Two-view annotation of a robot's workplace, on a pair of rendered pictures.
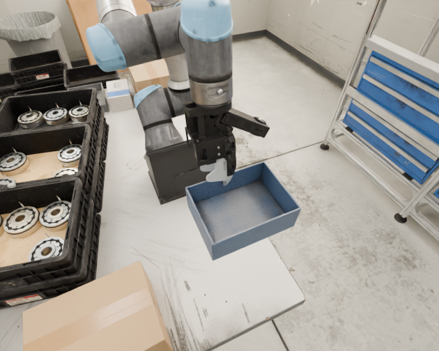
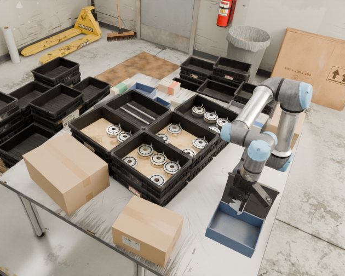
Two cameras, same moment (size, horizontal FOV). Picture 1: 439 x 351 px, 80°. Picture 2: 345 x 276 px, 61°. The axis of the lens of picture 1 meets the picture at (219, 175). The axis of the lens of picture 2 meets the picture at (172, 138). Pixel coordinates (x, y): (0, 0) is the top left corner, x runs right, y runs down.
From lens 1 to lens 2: 0.77 m
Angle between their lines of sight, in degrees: 34
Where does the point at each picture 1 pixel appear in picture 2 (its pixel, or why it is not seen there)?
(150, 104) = not seen: hidden behind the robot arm
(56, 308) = (143, 203)
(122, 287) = (168, 219)
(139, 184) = (218, 184)
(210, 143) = (236, 191)
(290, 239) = not seen: outside the picture
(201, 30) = (250, 154)
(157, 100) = not seen: hidden behind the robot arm
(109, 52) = (225, 136)
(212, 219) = (220, 222)
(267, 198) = (252, 238)
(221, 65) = (253, 168)
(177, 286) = (189, 246)
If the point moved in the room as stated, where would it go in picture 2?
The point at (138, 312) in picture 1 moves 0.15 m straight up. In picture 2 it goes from (166, 234) to (167, 216)
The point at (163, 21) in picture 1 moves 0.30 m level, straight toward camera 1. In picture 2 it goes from (251, 138) to (206, 180)
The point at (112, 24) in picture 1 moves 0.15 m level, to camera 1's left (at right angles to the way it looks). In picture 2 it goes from (234, 127) to (208, 109)
